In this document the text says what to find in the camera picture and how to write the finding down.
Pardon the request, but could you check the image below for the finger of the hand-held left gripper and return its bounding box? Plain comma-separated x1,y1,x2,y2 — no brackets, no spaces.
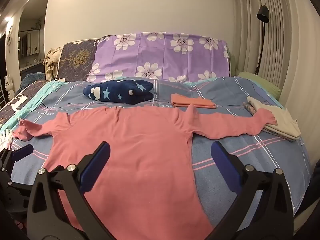
0,144,34,180

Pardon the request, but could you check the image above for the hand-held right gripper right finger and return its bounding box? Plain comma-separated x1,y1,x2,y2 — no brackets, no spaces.
207,141,294,240

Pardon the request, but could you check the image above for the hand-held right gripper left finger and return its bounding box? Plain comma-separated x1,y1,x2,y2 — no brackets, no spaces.
26,141,113,240

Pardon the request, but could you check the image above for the pink long-sleeved shirt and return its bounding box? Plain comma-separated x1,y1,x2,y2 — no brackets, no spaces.
12,104,278,240

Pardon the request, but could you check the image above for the white fringed cloth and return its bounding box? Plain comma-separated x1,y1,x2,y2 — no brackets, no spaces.
0,129,13,151

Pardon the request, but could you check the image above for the blue plaid bed sheet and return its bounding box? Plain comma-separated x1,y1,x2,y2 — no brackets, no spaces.
0,76,312,240

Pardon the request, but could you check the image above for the dark deer-print cover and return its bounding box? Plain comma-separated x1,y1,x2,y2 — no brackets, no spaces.
0,80,52,126

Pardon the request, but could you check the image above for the teal blanket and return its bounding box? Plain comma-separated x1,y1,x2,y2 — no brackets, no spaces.
0,79,70,131

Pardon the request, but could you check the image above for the white cat figurine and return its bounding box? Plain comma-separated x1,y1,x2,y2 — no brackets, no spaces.
4,73,16,99

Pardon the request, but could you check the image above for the folded salmon cloth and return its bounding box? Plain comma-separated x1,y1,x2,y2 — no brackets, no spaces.
171,94,217,109

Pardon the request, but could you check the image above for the navy star-print fleece blanket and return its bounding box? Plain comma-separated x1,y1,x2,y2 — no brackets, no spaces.
83,79,154,105

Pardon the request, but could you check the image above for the green pillow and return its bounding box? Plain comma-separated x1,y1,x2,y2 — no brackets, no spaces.
236,71,282,98

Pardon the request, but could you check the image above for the beige knit garment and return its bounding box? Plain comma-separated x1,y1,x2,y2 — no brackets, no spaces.
43,47,62,81

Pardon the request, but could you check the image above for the dark tree-pattern pillow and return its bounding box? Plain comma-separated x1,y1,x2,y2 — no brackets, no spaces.
56,38,103,82

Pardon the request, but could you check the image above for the purple floral pillow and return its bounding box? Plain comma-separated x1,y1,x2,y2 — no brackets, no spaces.
86,32,231,83

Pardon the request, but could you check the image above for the beige pleated curtain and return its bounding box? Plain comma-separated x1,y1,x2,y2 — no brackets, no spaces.
233,0,320,123

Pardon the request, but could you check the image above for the black floor lamp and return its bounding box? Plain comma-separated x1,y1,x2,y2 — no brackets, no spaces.
254,5,270,76

